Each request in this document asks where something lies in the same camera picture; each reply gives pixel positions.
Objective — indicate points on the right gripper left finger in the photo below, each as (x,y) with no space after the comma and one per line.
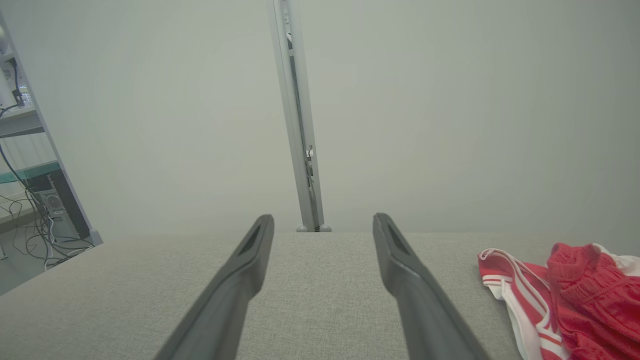
(225,310)

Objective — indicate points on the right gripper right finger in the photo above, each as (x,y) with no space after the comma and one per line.
(425,315)

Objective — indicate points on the red basketball jersey white trim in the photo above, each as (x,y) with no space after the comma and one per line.
(535,277)

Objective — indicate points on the red shorts white stripe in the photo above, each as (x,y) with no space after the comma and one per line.
(595,310)

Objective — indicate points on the black computer tower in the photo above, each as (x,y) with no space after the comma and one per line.
(52,205)

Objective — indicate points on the desk with green edge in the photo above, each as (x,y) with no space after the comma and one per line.
(25,174)

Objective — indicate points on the grey shelf board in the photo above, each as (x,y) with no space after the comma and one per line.
(20,125)

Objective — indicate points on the white device on shelf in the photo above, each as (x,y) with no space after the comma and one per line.
(7,85)

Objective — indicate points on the grey partition frame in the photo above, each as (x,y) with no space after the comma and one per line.
(96,237)

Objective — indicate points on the grey partition post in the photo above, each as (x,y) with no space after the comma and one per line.
(295,100)

